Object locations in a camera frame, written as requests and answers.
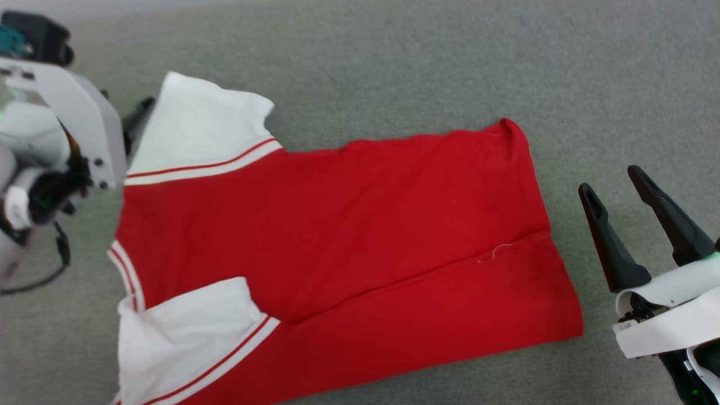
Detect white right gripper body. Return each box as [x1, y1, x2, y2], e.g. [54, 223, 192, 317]
[613, 253, 720, 359]

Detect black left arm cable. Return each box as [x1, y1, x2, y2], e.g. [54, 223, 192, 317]
[0, 221, 71, 295]

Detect red and white shirt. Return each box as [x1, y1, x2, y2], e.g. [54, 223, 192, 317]
[107, 71, 584, 405]

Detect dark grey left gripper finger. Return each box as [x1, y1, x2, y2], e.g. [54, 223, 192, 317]
[122, 97, 156, 155]

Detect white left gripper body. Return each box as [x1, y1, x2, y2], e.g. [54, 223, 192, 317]
[0, 100, 95, 228]

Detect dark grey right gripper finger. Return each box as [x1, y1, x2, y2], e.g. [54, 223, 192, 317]
[627, 165, 717, 267]
[578, 182, 652, 294]

